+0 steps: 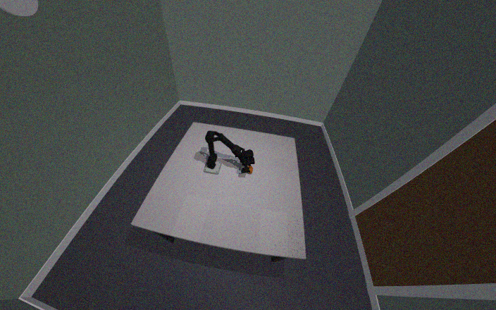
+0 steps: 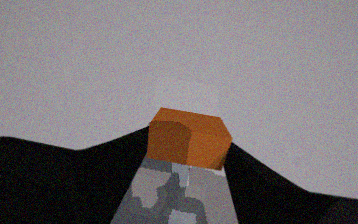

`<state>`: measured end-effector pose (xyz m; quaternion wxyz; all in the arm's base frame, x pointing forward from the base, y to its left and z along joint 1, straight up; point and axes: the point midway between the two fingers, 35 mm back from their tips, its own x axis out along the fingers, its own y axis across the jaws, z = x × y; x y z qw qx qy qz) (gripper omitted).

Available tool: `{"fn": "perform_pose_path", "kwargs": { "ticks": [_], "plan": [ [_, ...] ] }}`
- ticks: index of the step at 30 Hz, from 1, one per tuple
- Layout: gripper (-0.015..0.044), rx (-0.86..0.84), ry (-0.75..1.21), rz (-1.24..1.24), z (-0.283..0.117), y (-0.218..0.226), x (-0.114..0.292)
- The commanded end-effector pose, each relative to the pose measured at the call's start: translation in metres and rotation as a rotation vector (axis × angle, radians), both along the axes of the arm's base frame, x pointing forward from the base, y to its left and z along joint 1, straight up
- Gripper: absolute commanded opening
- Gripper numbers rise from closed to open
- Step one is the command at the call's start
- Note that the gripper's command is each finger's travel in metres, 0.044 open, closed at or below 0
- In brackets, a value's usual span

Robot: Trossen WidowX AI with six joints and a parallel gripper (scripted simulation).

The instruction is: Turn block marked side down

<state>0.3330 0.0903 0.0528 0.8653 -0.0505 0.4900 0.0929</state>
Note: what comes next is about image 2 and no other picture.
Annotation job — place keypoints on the orange block with dark square mark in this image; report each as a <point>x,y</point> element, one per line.
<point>188,138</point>

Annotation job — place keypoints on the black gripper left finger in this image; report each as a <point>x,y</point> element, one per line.
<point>96,178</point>

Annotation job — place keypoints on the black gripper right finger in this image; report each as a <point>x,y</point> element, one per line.
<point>262,196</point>

